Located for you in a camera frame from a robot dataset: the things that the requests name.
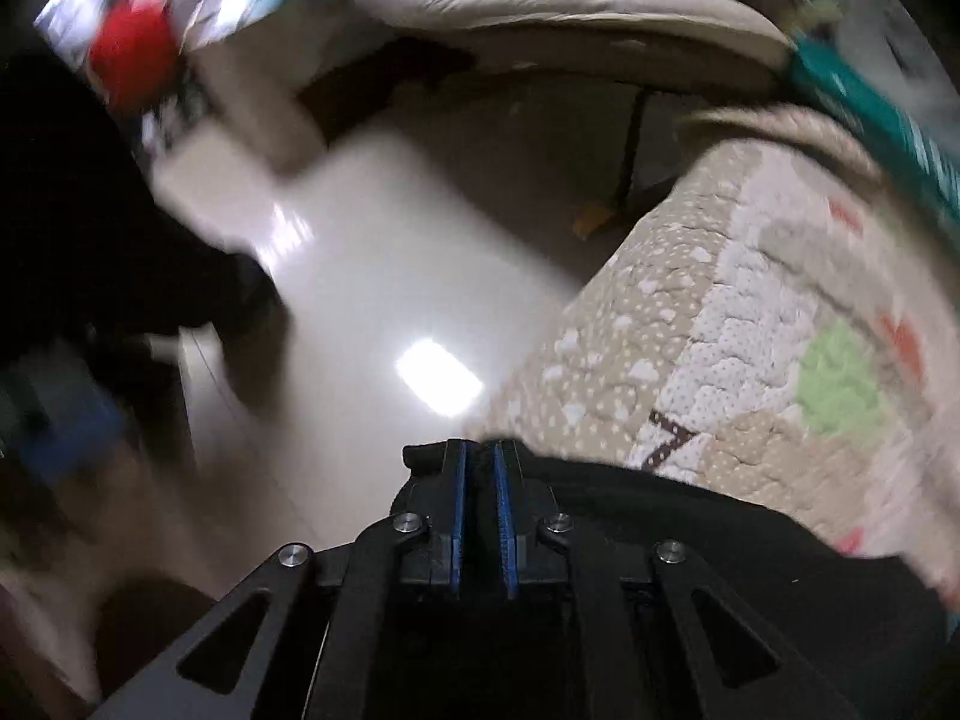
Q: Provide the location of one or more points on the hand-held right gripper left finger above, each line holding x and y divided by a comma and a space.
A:
458, 517

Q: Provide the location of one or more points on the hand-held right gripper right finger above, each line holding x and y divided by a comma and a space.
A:
505, 525

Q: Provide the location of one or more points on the black pants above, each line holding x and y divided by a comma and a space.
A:
750, 547

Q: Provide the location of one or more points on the beige quilted patterned blanket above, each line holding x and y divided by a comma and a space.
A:
675, 330

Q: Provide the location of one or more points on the small orange object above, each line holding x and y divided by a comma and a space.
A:
592, 222

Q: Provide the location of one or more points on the black bed leg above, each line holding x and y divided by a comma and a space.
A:
630, 150

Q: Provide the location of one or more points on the dark cloth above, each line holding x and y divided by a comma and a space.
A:
90, 225

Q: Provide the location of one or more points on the teal printed cloth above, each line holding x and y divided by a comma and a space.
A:
862, 105

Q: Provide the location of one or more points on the white printed blanket red patch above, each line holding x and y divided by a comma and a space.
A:
135, 52

